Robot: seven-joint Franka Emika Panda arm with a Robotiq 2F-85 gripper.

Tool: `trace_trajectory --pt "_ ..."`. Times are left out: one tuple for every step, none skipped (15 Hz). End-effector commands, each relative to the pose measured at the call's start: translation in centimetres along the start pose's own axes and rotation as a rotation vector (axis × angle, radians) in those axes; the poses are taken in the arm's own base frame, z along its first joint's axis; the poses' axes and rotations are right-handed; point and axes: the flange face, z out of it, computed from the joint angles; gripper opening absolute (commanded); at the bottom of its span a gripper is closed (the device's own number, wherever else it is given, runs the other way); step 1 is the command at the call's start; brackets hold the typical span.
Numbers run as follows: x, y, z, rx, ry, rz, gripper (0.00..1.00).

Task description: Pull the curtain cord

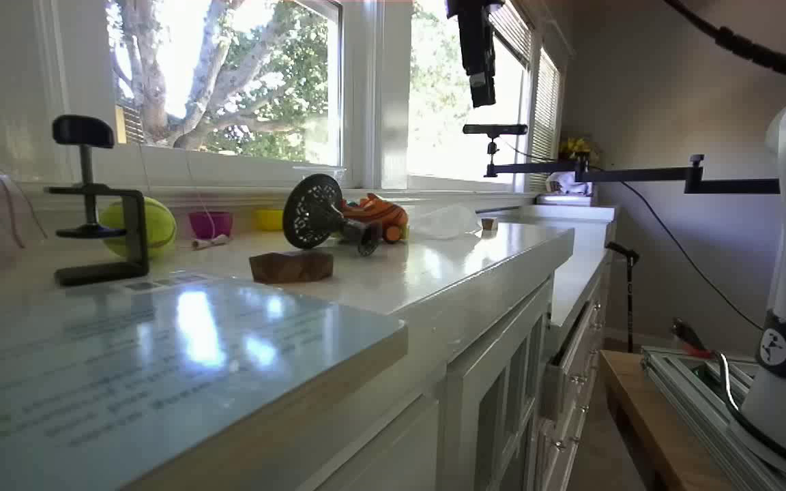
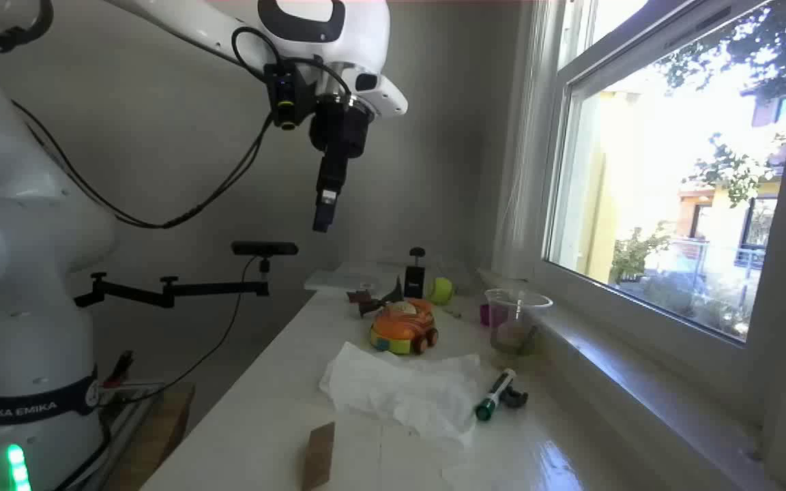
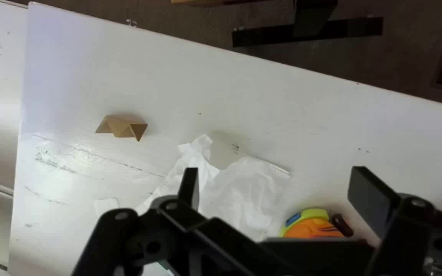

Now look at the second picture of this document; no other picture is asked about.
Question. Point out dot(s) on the black marker cap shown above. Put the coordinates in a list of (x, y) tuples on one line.
[(514, 396)]

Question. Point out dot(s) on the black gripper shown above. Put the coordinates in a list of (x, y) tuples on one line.
[(339, 127)]

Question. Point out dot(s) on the white crumpled cloth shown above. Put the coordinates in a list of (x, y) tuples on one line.
[(394, 390)]

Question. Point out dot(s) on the house outside window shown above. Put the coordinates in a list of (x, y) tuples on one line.
[(730, 218)]

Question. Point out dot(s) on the light wooden block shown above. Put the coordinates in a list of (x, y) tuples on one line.
[(318, 458)]

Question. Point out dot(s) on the wooden platform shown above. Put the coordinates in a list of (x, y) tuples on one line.
[(150, 437)]

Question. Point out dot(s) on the green marker pen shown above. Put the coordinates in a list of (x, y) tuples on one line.
[(491, 396)]

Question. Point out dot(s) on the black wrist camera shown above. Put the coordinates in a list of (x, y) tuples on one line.
[(284, 97)]

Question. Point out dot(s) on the black stereo camera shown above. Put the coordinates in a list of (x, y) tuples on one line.
[(266, 246)]

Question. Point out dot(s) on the clear plastic cup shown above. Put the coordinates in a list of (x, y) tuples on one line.
[(521, 312)]

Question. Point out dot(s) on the white window frame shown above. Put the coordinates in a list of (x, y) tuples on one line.
[(646, 364)]

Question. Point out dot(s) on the dark brown wooden piece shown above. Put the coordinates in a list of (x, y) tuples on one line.
[(360, 302)]

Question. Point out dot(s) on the green tennis ball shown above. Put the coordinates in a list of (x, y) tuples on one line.
[(439, 289)]

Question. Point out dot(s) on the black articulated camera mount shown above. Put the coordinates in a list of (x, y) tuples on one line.
[(202, 289)]

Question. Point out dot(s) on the small pink cup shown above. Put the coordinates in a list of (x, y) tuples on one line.
[(491, 314)]

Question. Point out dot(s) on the orange toy car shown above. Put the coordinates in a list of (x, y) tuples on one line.
[(402, 329)]

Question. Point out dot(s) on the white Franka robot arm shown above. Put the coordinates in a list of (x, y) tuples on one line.
[(20, 274)]

